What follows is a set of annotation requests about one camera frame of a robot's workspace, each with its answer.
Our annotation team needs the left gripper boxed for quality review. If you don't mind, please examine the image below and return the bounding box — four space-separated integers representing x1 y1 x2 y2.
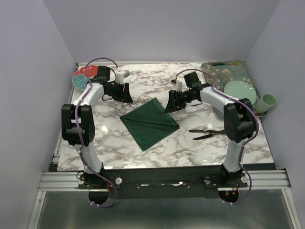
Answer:
105 81 133 103

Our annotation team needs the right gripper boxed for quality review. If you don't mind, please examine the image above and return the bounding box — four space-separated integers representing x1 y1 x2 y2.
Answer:
163 89 195 114

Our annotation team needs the dark green cloth napkin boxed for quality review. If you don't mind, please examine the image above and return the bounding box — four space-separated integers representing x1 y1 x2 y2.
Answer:
120 98 180 151

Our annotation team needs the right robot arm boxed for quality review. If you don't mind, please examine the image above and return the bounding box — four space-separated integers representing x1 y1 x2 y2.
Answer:
164 71 259 187

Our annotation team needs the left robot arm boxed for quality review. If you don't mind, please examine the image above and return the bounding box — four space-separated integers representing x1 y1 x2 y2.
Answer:
61 66 133 188

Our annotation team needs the red plate with blue flower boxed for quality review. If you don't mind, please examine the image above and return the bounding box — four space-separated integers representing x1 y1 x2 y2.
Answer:
72 65 98 92

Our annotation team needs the floral teal serving tray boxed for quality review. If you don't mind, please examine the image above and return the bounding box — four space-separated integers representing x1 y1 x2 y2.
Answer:
201 60 260 108

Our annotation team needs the light green plate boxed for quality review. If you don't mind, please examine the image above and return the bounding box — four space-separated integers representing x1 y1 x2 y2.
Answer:
224 81 257 105

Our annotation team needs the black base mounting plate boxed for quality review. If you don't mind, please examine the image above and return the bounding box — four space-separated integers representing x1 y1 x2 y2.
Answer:
79 166 248 199

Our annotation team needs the light green cup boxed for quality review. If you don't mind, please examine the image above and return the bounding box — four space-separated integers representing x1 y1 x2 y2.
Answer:
255 94 277 113

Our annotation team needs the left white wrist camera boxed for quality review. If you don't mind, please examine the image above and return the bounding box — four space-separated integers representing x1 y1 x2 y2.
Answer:
115 70 130 85

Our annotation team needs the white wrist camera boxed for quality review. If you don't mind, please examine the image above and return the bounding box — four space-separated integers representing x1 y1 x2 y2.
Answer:
115 70 130 85
171 79 183 92

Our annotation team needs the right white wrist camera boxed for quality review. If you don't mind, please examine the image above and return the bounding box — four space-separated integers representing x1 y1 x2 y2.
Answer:
171 79 183 92

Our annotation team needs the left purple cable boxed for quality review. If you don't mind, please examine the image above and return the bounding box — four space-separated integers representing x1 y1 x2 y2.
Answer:
74 57 120 208

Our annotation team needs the aluminium frame rail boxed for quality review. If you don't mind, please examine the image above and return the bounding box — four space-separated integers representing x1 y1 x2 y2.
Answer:
38 170 291 192

